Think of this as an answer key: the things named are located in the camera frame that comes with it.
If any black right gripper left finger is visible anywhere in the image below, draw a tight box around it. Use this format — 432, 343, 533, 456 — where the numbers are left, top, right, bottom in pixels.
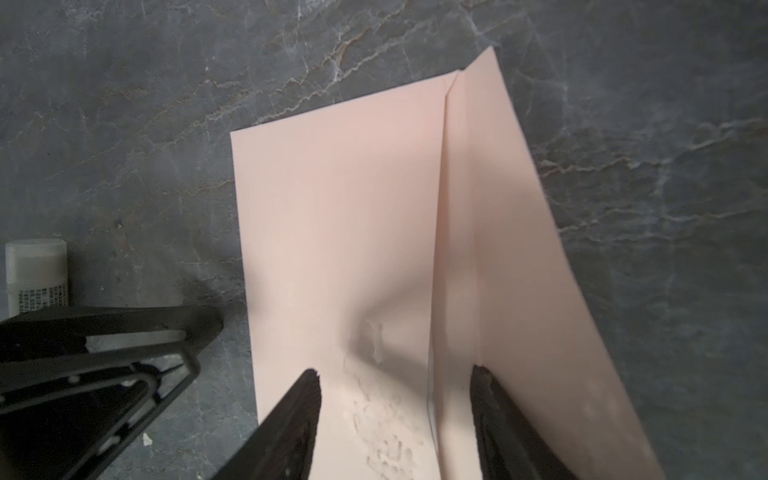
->
215, 369, 322, 480

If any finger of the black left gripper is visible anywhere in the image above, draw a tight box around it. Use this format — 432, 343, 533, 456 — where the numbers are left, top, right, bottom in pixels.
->
1, 353, 200, 479
1, 306, 224, 384

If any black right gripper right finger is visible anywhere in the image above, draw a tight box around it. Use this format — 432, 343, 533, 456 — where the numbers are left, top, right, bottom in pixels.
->
469, 365, 576, 480

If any pink paper envelope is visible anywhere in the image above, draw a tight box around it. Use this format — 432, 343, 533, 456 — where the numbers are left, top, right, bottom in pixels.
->
231, 49, 664, 479

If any white glue stick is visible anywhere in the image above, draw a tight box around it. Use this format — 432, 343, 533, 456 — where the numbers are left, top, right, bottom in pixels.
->
5, 238, 69, 317

